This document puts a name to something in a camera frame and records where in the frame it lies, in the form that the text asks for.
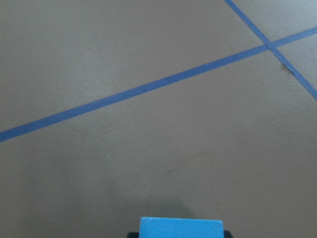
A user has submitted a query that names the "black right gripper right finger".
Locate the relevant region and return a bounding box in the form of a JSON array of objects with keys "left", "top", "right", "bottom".
[{"left": 224, "top": 231, "right": 232, "bottom": 238}]

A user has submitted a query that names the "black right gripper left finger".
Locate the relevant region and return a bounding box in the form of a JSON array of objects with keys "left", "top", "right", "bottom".
[{"left": 127, "top": 232, "right": 139, "bottom": 238}]

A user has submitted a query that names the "blue block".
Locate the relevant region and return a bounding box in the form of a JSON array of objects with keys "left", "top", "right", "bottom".
[{"left": 139, "top": 217, "right": 224, "bottom": 238}]

